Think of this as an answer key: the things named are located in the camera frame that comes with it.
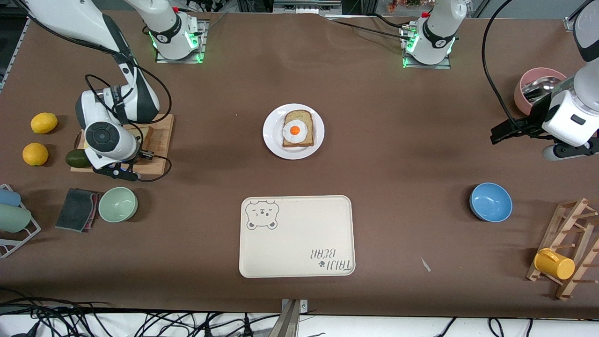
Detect yellow mug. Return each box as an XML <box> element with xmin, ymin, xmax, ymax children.
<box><xmin>534</xmin><ymin>248</ymin><xmax>576</xmax><ymax>280</ymax></box>

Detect black cable on table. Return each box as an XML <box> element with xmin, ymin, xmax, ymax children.
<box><xmin>328</xmin><ymin>14</ymin><xmax>408</xmax><ymax>40</ymax></box>

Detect mint green bowl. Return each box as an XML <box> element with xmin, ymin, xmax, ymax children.
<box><xmin>98</xmin><ymin>187</ymin><xmax>139</xmax><ymax>223</ymax></box>

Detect pale green cup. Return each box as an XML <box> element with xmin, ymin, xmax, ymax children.
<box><xmin>0</xmin><ymin>204</ymin><xmax>32</xmax><ymax>233</ymax></box>

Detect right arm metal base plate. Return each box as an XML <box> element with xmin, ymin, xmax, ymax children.
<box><xmin>155</xmin><ymin>19</ymin><xmax>206</xmax><ymax>64</ymax></box>

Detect cream bear print tray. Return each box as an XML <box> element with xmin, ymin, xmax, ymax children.
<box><xmin>239</xmin><ymin>195</ymin><xmax>356</xmax><ymax>279</ymax></box>

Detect metal scoop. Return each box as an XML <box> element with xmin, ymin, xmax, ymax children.
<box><xmin>521</xmin><ymin>77</ymin><xmax>562</xmax><ymax>103</ymax></box>

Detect plain bread slice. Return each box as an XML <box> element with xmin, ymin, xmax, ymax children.
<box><xmin>130</xmin><ymin>125</ymin><xmax>154</xmax><ymax>151</ymax></box>

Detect bamboo cutting board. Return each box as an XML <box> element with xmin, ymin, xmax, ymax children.
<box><xmin>70</xmin><ymin>114</ymin><xmax>175</xmax><ymax>176</ymax></box>

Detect aluminium frame corner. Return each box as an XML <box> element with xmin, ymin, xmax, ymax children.
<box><xmin>564</xmin><ymin>0</ymin><xmax>590</xmax><ymax>32</ymax></box>

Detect fried egg toy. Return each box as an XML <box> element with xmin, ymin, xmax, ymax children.
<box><xmin>282</xmin><ymin>118</ymin><xmax>309</xmax><ymax>144</ymax></box>

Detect tangled black floor cables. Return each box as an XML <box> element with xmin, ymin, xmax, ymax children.
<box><xmin>0</xmin><ymin>288</ymin><xmax>281</xmax><ymax>337</ymax></box>

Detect wooden peg rack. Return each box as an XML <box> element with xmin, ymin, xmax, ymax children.
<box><xmin>525</xmin><ymin>198</ymin><xmax>599</xmax><ymax>301</ymax></box>

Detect blue cup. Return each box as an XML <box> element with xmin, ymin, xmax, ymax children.
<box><xmin>0</xmin><ymin>188</ymin><xmax>22</xmax><ymax>207</ymax></box>

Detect yellow lemon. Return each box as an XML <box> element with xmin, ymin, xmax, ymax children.
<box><xmin>30</xmin><ymin>113</ymin><xmax>58</xmax><ymax>135</ymax></box>
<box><xmin>22</xmin><ymin>142</ymin><xmax>49</xmax><ymax>167</ymax></box>

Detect pink bowl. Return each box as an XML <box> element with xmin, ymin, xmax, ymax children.
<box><xmin>513</xmin><ymin>67</ymin><xmax>568</xmax><ymax>116</ymax></box>

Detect blue bowl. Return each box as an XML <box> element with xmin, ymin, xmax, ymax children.
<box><xmin>469</xmin><ymin>182</ymin><xmax>513</xmax><ymax>223</ymax></box>

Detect round white plate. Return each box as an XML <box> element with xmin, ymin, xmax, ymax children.
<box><xmin>263</xmin><ymin>103</ymin><xmax>325</xmax><ymax>161</ymax></box>

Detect pink cloth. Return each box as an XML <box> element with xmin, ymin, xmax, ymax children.
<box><xmin>89</xmin><ymin>192</ymin><xmax>102</xmax><ymax>230</ymax></box>

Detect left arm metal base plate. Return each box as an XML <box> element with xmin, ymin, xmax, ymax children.
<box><xmin>399</xmin><ymin>23</ymin><xmax>452</xmax><ymax>70</ymax></box>

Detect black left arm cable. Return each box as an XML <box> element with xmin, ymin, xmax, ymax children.
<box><xmin>481</xmin><ymin>0</ymin><xmax>555</xmax><ymax>140</ymax></box>

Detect metal clamp bracket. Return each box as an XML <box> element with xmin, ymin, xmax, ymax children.
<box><xmin>266</xmin><ymin>299</ymin><xmax>308</xmax><ymax>337</ymax></box>

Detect white wire rack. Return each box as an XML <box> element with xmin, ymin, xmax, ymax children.
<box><xmin>0</xmin><ymin>183</ymin><xmax>42</xmax><ymax>259</ymax></box>

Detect grey box behind table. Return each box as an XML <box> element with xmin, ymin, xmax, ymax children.
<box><xmin>273</xmin><ymin>0</ymin><xmax>343</xmax><ymax>15</ymax></box>

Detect dark grey cloth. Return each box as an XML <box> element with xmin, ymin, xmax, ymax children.
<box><xmin>55</xmin><ymin>188</ymin><xmax>100</xmax><ymax>233</ymax></box>

